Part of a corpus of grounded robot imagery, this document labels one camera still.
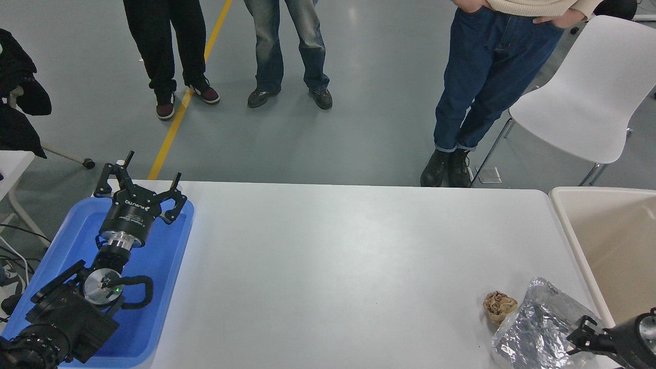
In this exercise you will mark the person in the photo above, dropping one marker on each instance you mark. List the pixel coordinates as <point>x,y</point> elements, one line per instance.
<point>164,51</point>
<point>266,41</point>
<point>482,66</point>

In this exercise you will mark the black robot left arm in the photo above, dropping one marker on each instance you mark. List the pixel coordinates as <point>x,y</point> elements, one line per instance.
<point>72,318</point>

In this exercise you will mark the office chair leg with caster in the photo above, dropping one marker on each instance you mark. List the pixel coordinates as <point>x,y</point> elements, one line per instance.
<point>66,155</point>

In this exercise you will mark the large pale plastic bin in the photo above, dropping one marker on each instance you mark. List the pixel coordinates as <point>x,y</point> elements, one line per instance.
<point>615,246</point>

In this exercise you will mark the white plastic chair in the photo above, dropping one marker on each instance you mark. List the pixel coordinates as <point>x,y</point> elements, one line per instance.
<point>589,102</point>

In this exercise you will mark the silver foil plate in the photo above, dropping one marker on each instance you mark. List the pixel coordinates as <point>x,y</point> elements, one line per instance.
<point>538,328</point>

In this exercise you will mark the person's left hand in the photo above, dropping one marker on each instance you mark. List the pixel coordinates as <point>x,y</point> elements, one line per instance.
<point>561,19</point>

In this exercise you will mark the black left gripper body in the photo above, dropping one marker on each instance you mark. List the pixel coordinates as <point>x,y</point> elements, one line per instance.
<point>131,215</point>

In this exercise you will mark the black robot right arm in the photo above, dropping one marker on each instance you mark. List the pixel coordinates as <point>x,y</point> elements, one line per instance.
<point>650,330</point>

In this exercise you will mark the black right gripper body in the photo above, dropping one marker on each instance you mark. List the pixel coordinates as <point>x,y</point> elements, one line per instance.
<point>628,346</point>

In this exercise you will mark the crumpled tan paper ball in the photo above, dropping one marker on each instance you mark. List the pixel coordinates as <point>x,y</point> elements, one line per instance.
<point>499,303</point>

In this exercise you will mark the person's right hand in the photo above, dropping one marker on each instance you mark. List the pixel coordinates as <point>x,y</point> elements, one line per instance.
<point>471,5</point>

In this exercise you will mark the blue plastic tray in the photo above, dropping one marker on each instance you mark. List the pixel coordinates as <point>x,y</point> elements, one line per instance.
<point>164,266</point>

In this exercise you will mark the black jacket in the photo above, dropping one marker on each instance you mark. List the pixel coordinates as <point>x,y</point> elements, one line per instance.
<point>20,128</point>

